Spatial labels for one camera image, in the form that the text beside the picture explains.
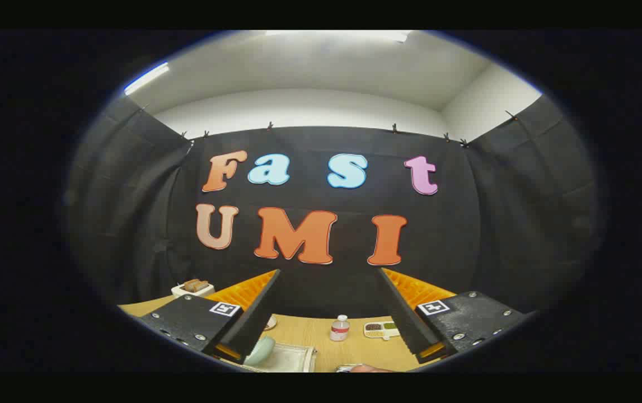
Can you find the green plate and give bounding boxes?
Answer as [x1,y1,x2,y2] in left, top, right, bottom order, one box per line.
[244,335,277,366]

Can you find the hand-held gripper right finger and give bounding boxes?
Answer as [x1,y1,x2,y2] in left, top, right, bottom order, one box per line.
[378,268,526,364]

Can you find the white toaster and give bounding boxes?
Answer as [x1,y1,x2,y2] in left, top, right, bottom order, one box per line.
[171,279,215,297]

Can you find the white divided tray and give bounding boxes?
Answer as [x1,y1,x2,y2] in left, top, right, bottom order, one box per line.
[363,321,400,340]

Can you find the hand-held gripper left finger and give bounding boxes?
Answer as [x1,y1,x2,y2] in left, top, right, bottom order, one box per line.
[140,269,282,363]

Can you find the long ceiling light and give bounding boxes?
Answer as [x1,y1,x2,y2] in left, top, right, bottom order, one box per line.
[124,62,170,96]
[265,30,411,43]

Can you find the clear bottle with red label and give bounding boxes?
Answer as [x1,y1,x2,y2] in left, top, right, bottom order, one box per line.
[330,315,350,342]

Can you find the white wire dish rack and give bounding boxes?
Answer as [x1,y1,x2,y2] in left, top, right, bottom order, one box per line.
[231,341,317,373]

